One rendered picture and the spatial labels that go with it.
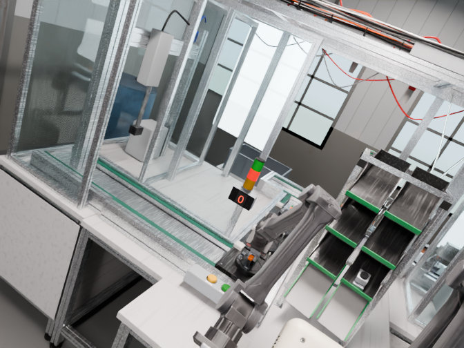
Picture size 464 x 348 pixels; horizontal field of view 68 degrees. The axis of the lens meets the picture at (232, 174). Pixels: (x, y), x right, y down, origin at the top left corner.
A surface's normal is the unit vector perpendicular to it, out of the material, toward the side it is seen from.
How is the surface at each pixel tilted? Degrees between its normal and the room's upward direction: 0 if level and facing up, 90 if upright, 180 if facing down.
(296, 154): 90
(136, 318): 0
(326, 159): 90
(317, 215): 67
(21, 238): 90
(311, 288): 45
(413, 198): 25
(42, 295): 90
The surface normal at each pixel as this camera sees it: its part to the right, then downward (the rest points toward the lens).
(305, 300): -0.11, -0.53
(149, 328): 0.38, -0.86
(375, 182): 0.12, -0.73
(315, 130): -0.42, 0.18
